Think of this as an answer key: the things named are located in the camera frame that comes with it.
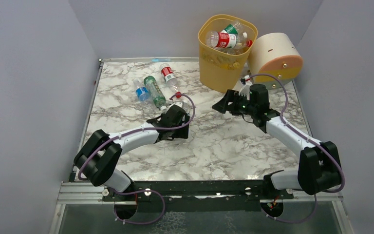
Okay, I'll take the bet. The crushed clear water bottle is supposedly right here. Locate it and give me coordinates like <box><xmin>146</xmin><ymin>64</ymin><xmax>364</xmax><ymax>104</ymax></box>
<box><xmin>170</xmin><ymin>99</ymin><xmax>190</xmax><ymax>113</ymax></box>

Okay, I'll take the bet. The green label tall bottle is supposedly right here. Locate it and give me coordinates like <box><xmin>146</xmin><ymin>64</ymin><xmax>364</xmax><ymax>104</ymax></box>
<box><xmin>144</xmin><ymin>76</ymin><xmax>168</xmax><ymax>113</ymax></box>

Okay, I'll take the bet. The red label clear bottle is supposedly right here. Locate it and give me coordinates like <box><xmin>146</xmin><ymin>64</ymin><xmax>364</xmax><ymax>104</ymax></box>
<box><xmin>160</xmin><ymin>63</ymin><xmax>182</xmax><ymax>98</ymax></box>

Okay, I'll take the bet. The blue label clear bottle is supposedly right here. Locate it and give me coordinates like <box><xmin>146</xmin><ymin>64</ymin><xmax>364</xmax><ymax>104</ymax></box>
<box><xmin>133</xmin><ymin>79</ymin><xmax>150</xmax><ymax>102</ymax></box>

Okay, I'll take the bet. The purple cable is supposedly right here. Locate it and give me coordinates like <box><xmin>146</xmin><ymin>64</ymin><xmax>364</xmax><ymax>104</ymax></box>
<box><xmin>250</xmin><ymin>73</ymin><xmax>346</xmax><ymax>225</ymax></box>
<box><xmin>77</xmin><ymin>93</ymin><xmax>196</xmax><ymax>225</ymax></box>

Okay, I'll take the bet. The green white label bottle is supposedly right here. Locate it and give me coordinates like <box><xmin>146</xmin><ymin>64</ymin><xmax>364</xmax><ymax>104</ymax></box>
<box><xmin>221</xmin><ymin>20</ymin><xmax>247</xmax><ymax>38</ymax></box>

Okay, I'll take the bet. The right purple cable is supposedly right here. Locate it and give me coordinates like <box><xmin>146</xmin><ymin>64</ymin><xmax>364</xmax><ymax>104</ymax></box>
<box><xmin>250</xmin><ymin>73</ymin><xmax>346</xmax><ymax>225</ymax></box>

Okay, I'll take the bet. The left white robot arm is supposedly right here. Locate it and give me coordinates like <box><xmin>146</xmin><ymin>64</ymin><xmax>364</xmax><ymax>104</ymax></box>
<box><xmin>74</xmin><ymin>105</ymin><xmax>190</xmax><ymax>193</ymax></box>

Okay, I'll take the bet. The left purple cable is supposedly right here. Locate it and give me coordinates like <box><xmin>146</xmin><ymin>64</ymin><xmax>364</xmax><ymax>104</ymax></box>
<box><xmin>77</xmin><ymin>93</ymin><xmax>196</xmax><ymax>225</ymax></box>

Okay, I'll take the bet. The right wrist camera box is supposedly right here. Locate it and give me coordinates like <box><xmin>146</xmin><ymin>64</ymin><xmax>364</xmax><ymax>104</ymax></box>
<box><xmin>239</xmin><ymin>75</ymin><xmax>253</xmax><ymax>96</ymax></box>

